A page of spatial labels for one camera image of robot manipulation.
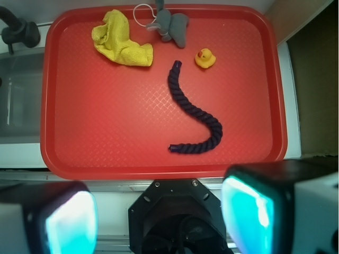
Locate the dark blue twisted rope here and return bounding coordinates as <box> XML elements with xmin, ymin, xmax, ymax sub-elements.
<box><xmin>167</xmin><ymin>60</ymin><xmax>224</xmax><ymax>155</ymax></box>

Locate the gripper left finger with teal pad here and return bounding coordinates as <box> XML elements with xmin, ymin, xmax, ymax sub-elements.
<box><xmin>1</xmin><ymin>181</ymin><xmax>99</xmax><ymax>253</ymax></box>

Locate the grey plush elephant toy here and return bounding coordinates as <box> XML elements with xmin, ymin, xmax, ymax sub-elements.
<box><xmin>132</xmin><ymin>1</ymin><xmax>189</xmax><ymax>49</ymax></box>

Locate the yellow rubber duck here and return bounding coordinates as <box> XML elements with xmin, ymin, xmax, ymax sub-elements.
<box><xmin>194</xmin><ymin>48</ymin><xmax>216</xmax><ymax>69</ymax></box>

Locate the red plastic tray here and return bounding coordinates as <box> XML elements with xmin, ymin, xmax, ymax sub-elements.
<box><xmin>40</xmin><ymin>4</ymin><xmax>287</xmax><ymax>180</ymax></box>

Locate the yellow crumpled cloth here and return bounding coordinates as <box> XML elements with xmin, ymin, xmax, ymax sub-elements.
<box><xmin>92</xmin><ymin>10</ymin><xmax>154</xmax><ymax>67</ymax></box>

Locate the metal sink basin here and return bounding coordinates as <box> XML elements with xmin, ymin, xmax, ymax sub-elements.
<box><xmin>1</xmin><ymin>51</ymin><xmax>44</xmax><ymax>144</ymax></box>

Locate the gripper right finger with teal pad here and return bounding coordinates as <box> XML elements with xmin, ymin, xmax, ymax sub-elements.
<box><xmin>221</xmin><ymin>158</ymin><xmax>338</xmax><ymax>253</ymax></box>

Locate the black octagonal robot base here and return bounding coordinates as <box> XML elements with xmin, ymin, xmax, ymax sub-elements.
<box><xmin>128</xmin><ymin>179</ymin><xmax>233</xmax><ymax>253</ymax></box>

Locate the black faucet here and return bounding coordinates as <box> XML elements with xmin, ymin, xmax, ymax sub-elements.
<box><xmin>1</xmin><ymin>6</ymin><xmax>41</xmax><ymax>55</ymax></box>

